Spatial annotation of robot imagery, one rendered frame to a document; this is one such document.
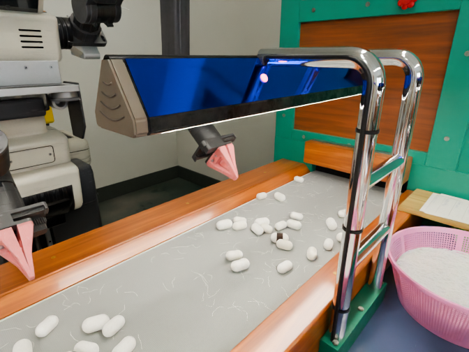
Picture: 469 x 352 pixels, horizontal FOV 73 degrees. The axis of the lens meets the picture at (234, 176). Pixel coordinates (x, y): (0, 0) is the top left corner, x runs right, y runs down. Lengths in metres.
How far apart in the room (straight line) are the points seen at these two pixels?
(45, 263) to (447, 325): 0.68
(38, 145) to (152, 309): 0.66
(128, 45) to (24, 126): 1.79
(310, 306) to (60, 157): 0.84
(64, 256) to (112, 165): 2.13
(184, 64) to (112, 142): 2.39
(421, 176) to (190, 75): 0.76
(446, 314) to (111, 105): 0.56
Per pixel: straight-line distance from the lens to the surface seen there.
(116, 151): 2.76
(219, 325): 0.52
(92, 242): 0.70
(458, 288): 0.70
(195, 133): 0.74
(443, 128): 0.95
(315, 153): 1.02
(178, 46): 0.75
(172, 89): 0.34
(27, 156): 1.06
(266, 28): 2.21
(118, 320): 0.52
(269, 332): 0.47
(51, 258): 0.68
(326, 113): 1.06
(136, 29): 2.81
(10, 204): 0.58
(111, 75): 0.32
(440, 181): 0.98
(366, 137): 0.39
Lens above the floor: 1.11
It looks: 21 degrees down
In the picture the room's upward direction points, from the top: straight up
